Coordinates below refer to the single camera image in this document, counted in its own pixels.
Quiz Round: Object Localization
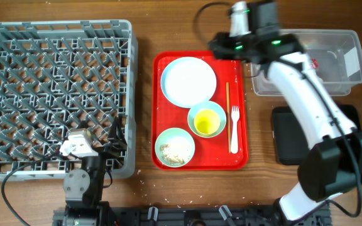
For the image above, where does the yellow cup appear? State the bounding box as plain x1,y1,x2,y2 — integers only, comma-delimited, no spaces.
194,109,221,136

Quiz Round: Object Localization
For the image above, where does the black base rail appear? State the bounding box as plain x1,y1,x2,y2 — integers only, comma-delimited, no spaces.
52,204,331,226

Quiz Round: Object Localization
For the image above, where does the black plastic tray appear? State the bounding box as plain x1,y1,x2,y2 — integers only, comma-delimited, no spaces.
271,104,361,166

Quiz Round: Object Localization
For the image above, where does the red plastic tray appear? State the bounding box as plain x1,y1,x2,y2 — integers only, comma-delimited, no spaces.
151,51,249,171

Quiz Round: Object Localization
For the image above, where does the white plastic fork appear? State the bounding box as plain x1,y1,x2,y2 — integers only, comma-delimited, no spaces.
230,105,240,154

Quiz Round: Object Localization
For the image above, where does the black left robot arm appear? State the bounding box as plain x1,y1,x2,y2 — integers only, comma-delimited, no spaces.
52,117,128,226

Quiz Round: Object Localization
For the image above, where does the grey dishwasher rack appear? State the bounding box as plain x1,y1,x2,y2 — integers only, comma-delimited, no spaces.
0,19,138,181

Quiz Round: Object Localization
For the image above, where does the light blue food bowl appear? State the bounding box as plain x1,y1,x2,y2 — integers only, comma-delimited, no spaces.
154,127,195,168

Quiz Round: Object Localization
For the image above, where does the large white plate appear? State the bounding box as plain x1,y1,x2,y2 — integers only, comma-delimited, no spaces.
160,56,217,108

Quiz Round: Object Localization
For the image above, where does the red ketchup sachet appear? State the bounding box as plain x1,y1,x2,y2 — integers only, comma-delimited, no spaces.
311,58,319,70

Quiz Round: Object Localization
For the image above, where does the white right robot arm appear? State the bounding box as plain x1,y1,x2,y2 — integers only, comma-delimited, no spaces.
209,33,362,225

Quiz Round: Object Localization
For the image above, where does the clear plastic bin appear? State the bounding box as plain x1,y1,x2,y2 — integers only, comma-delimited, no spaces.
250,28,362,97

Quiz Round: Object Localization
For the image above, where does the wooden chopstick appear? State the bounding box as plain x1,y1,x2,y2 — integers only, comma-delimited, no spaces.
226,82,231,154

